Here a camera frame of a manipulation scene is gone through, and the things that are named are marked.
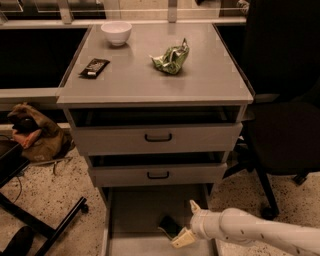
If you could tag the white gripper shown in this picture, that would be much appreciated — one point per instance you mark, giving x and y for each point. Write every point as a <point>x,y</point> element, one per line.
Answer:
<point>199,224</point>

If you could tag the brown cloth bag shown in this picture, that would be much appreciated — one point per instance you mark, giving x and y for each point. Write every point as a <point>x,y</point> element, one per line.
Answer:
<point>40,137</point>

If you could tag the black office chair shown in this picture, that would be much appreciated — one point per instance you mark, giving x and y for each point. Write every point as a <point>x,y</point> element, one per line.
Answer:
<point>281,56</point>

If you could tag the grey drawer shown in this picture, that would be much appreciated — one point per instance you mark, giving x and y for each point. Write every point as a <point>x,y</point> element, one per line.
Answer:
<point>120,131</point>
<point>134,214</point>
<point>155,169</point>

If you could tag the middle grey drawer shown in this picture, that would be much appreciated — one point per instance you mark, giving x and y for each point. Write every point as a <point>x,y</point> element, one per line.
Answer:
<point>155,169</point>

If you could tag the white ceramic bowl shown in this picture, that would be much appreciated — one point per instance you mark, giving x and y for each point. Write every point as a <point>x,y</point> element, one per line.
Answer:
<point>116,32</point>

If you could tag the black drawer handle top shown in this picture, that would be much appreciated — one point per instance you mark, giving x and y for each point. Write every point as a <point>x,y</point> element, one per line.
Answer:
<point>157,139</point>

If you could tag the black drawer handle middle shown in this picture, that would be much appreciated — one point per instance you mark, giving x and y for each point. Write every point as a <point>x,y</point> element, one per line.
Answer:
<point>156,176</point>

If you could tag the black snack bar wrapper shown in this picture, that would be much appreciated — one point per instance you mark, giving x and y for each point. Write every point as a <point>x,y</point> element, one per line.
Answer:
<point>94,68</point>

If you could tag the top grey drawer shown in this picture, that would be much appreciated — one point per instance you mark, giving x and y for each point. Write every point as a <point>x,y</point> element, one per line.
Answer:
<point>120,131</point>

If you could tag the bottom grey drawer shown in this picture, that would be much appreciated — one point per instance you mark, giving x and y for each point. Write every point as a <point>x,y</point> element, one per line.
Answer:
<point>134,214</point>

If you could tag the black drawer handle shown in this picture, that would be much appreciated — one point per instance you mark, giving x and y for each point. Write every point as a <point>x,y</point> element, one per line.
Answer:
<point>156,176</point>
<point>157,139</point>

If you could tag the crumpled green chip bag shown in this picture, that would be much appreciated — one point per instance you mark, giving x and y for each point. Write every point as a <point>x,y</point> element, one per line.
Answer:
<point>173,59</point>

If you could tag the green and yellow sponge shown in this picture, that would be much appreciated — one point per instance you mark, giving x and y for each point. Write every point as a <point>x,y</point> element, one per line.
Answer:
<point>169,227</point>

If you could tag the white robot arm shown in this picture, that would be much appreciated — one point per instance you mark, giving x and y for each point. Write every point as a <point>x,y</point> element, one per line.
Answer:
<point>236,226</point>

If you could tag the grey drawer cabinet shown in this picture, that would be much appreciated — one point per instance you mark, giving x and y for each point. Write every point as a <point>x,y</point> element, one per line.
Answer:
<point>208,77</point>

